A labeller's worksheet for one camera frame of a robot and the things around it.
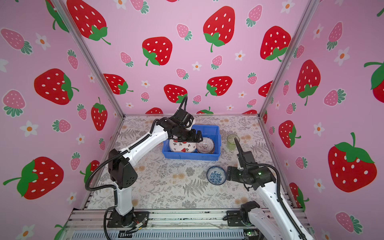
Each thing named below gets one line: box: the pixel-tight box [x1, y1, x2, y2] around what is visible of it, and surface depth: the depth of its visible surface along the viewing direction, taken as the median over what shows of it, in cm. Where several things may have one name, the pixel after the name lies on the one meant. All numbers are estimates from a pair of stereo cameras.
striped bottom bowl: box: [196, 137, 215, 154], surface depth 95 cm
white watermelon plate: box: [169, 139, 197, 153], surface depth 100 cm
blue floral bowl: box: [206, 166, 227, 186], surface depth 89 cm
